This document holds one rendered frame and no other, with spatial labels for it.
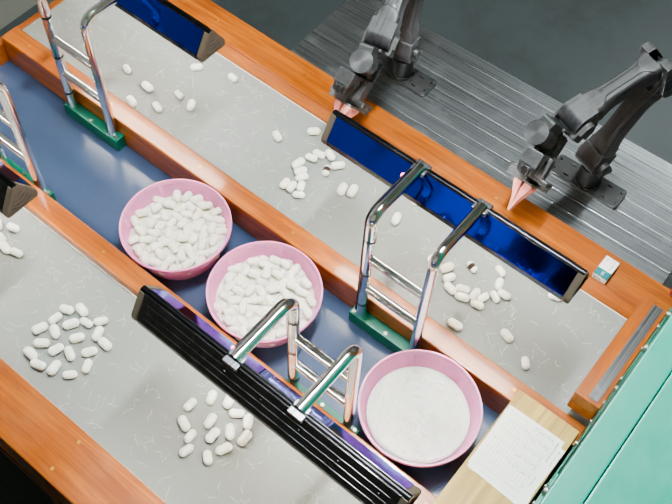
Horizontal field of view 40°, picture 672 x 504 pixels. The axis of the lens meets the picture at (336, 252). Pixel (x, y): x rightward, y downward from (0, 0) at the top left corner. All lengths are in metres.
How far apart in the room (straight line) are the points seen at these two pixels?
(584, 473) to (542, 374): 1.23
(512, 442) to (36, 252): 1.17
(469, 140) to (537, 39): 1.34
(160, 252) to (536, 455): 0.96
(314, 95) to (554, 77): 1.44
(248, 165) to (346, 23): 0.64
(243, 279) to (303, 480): 0.50
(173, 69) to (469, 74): 0.83
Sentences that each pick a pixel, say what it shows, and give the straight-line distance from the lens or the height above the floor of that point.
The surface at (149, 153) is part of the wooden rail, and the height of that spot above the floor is 0.71.
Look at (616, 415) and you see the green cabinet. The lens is 0.91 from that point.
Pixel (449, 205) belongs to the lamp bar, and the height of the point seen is 1.08.
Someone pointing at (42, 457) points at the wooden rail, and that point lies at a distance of 2.00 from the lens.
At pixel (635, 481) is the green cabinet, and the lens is 0.89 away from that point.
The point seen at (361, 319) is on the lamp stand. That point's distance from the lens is 2.12.
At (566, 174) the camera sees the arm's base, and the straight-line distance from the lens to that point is 2.49.
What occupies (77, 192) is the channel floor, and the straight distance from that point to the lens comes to 2.42.
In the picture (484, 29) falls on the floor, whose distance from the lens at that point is 3.79.
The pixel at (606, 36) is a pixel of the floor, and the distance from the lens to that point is 3.89.
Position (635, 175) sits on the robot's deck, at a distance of 2.56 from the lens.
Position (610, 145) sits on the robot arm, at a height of 0.86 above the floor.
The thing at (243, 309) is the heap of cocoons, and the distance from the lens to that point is 2.10.
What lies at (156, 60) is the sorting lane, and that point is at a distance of 2.59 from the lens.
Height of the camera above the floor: 2.59
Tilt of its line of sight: 58 degrees down
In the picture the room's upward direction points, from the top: 4 degrees clockwise
